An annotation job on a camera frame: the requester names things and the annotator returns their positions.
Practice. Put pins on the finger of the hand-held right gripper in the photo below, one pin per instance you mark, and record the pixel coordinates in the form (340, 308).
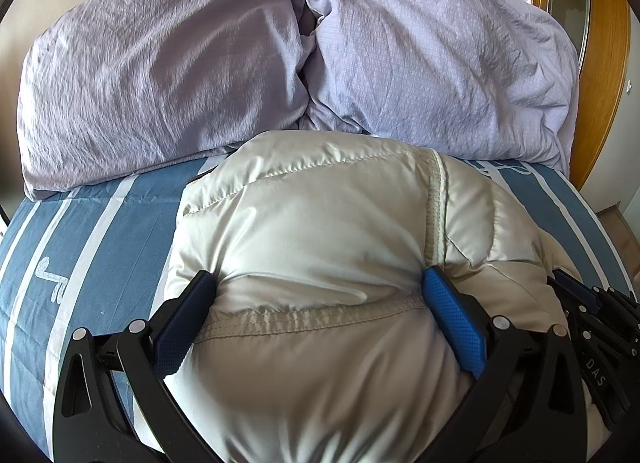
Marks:
(580, 290)

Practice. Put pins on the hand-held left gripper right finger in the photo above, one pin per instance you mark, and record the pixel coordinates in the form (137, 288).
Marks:
(455, 318)

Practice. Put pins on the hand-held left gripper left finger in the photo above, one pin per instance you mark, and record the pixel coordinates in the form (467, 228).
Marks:
(182, 323)

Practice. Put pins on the beige puffer jacket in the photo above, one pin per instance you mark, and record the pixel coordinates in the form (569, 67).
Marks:
(325, 243)

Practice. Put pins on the blue striped bed sheet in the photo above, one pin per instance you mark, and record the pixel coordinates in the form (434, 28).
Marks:
(75, 243)

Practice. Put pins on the lavender pillow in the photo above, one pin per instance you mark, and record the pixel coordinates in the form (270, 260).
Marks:
(430, 53)
(160, 78)

